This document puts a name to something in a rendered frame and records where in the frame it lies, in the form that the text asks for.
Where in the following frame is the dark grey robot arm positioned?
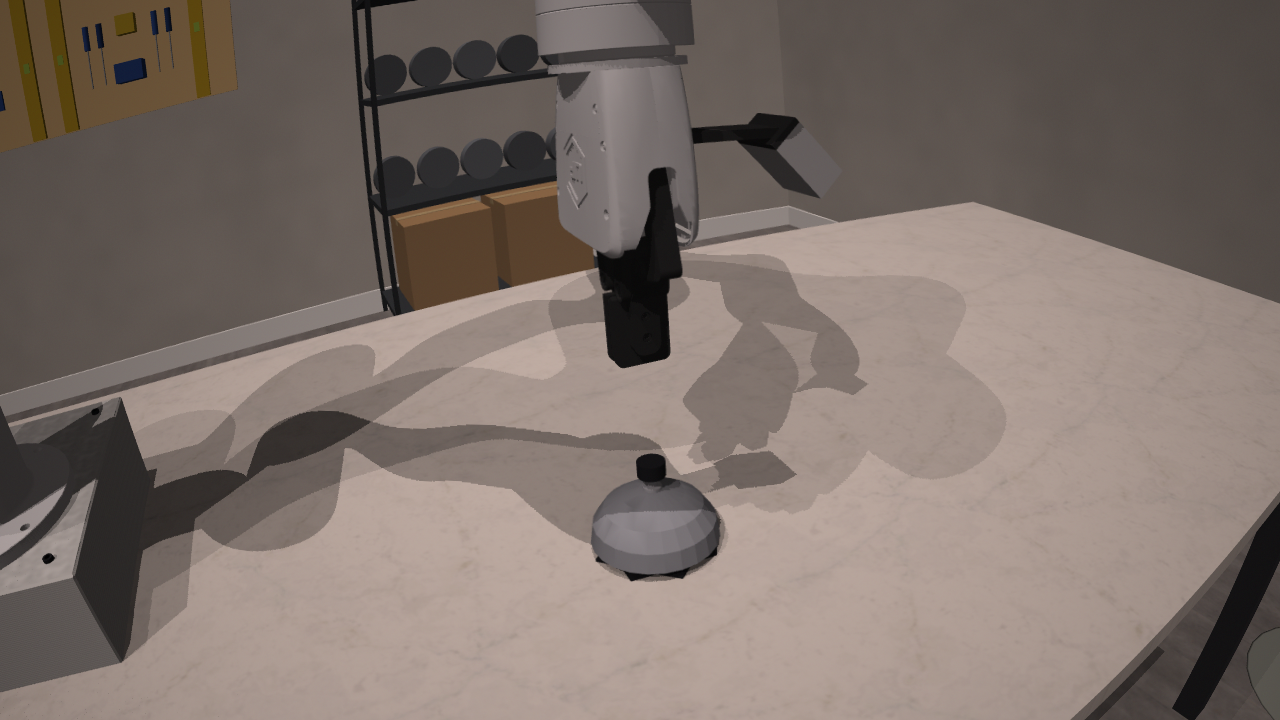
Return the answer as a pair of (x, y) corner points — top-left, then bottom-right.
(0, 0), (842, 570)

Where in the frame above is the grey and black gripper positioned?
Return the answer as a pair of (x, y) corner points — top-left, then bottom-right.
(547, 55), (699, 368)

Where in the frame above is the grey desk bell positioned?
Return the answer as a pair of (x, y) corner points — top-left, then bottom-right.
(591, 454), (721, 582)

